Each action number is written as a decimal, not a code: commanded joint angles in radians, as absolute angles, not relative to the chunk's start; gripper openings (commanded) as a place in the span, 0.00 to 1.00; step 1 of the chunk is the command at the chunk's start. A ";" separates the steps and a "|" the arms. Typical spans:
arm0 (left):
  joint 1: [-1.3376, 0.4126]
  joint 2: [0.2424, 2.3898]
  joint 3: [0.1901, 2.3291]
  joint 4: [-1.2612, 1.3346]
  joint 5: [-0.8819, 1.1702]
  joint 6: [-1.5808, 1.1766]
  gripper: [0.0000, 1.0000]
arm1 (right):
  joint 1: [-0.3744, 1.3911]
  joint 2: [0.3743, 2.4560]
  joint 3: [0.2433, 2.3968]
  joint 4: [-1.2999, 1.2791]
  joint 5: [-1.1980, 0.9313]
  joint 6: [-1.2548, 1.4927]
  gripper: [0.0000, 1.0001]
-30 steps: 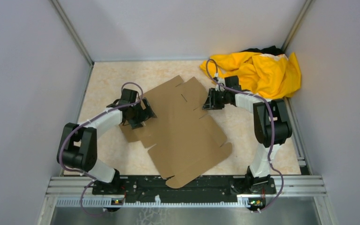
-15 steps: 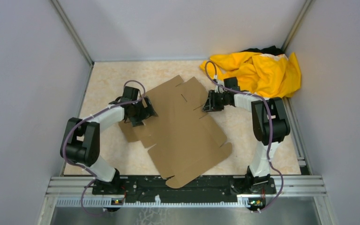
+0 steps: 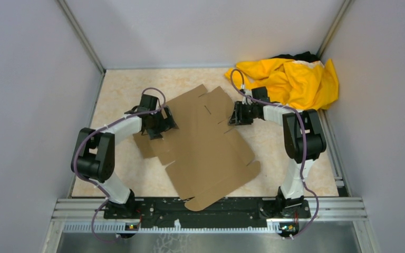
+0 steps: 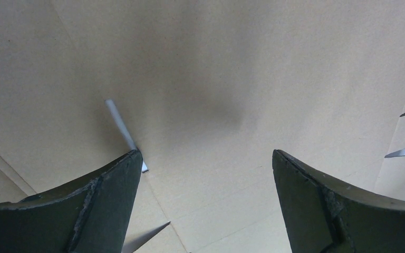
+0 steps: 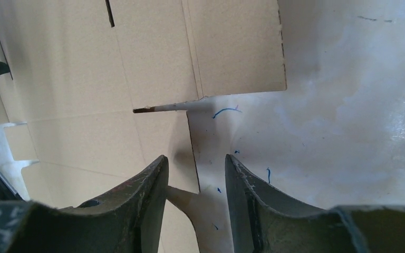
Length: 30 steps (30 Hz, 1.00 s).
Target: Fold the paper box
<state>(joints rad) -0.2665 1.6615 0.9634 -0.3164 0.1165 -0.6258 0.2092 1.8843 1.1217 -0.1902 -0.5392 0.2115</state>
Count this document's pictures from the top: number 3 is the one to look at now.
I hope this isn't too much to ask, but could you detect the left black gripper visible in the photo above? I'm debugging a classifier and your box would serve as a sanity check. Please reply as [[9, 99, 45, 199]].
[[146, 105, 178, 140]]

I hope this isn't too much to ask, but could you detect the yellow cloth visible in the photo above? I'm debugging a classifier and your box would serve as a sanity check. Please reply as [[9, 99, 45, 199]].
[[233, 58, 340, 110]]

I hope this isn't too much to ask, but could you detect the aluminium frame rail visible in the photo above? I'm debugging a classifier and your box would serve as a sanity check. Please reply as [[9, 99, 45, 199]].
[[52, 197, 368, 234]]

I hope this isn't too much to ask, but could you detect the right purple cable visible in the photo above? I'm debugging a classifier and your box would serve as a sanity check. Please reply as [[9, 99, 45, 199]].
[[230, 69, 320, 239]]

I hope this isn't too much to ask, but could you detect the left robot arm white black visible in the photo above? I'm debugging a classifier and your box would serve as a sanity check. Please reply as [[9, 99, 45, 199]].
[[71, 105, 177, 218]]

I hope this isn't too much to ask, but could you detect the black cloth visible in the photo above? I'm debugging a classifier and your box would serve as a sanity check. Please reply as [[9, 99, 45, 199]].
[[272, 51, 320, 63]]

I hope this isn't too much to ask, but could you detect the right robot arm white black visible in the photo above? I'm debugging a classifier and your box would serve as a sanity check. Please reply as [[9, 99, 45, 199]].
[[228, 101, 326, 218]]

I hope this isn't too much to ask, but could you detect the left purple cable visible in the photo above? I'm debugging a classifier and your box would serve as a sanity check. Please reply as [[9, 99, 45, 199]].
[[73, 87, 167, 244]]

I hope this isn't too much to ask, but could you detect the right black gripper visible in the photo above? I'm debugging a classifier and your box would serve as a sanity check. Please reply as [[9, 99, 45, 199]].
[[228, 101, 258, 125]]

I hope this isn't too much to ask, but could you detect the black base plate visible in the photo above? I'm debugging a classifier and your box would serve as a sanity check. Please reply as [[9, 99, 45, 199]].
[[103, 196, 312, 229]]

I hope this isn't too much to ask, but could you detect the brown cardboard box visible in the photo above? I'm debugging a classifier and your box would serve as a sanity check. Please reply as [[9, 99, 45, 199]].
[[133, 85, 261, 211]]

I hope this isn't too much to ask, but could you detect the purple cable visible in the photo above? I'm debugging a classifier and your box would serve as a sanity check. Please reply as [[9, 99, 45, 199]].
[[230, 69, 320, 239], [73, 87, 167, 244]]

